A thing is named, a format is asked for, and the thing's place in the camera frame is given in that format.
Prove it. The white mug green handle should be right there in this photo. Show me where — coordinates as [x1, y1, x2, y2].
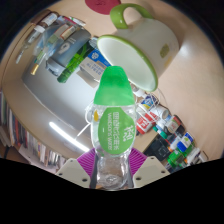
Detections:
[96, 3, 181, 93]

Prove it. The white pill bottle blue label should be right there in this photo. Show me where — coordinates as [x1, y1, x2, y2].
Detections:
[137, 95, 155, 113]

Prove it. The blue and white carton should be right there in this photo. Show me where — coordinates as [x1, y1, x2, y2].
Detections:
[79, 49, 114, 88]

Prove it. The black box appliance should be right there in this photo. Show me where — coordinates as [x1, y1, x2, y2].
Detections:
[143, 133, 174, 163]

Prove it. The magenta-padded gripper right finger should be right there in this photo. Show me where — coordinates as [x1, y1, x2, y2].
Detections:
[127, 147, 171, 189]

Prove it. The small brown bottle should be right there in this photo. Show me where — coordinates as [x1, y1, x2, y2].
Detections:
[165, 114, 183, 134]

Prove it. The red and white jar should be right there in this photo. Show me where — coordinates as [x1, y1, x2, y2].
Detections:
[135, 110, 160, 135]

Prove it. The glass bottle yellow cap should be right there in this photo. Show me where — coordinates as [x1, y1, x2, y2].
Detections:
[30, 29, 61, 76]

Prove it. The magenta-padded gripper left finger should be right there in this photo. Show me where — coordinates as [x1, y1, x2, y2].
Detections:
[54, 147, 99, 189]

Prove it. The brown jar white lid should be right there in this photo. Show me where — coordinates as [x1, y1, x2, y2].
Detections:
[33, 12, 58, 34]

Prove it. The grey water bottle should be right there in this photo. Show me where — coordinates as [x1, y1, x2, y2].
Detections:
[44, 24, 93, 76]

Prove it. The wooden shelf unit with books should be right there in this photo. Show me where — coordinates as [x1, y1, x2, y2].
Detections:
[0, 13, 98, 169]

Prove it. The clear glass bottle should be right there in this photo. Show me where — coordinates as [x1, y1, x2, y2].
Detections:
[14, 23, 46, 64]

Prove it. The white LED light bar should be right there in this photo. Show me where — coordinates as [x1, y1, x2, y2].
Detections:
[48, 121, 90, 153]

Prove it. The clear green-capped water bottle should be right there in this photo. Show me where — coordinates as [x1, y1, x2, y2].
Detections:
[87, 65, 138, 191]

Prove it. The tall green bottle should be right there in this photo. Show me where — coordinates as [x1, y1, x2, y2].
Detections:
[56, 41, 98, 84]

